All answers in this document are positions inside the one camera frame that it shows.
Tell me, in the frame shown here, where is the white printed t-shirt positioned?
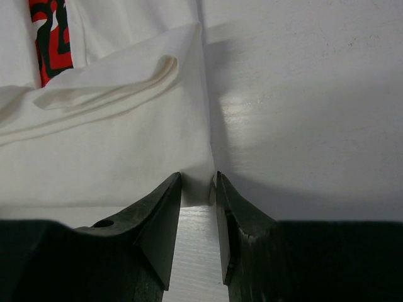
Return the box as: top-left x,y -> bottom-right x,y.
1,1 -> 215,208

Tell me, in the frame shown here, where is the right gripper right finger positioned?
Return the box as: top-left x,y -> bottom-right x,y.
216,173 -> 402,301

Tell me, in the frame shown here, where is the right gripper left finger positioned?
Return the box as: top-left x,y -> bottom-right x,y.
1,172 -> 182,301

